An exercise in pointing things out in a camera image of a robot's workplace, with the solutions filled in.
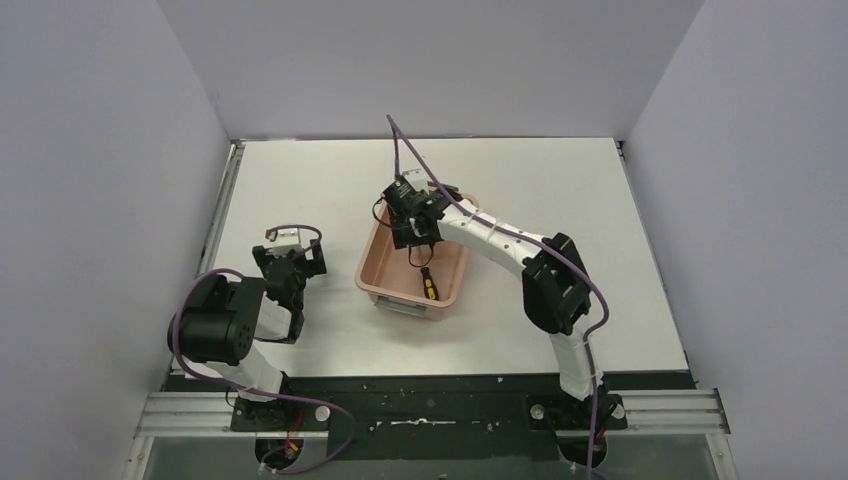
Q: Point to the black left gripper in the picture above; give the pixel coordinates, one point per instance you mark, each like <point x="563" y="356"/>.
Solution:
<point x="291" y="263"/>

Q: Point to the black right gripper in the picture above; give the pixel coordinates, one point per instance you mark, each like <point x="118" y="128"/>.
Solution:
<point x="413" y="232"/>

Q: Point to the yellow black screwdriver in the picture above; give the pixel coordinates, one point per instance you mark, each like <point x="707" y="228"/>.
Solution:
<point x="430" y="289"/>

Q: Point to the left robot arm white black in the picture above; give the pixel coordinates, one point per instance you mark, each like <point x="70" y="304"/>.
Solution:
<point x="214" y="331"/>

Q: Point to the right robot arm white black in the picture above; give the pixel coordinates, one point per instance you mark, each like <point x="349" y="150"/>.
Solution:
<point x="555" y="293"/>

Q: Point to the pink plastic bin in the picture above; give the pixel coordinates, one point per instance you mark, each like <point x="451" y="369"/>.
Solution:
<point x="391" y="277"/>

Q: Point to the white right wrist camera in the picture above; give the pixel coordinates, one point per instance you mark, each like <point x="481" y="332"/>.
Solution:
<point x="418" y="179"/>

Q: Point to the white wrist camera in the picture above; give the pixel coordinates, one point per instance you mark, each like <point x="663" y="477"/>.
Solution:
<point x="284" y="240"/>
<point x="418" y="179"/>

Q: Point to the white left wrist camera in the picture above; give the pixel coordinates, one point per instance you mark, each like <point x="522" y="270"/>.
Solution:
<point x="284" y="240"/>

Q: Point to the aluminium left side rail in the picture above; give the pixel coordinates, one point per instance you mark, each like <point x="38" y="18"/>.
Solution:
<point x="223" y="199"/>

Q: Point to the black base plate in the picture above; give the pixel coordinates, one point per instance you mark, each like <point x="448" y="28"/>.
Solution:
<point x="432" y="417"/>

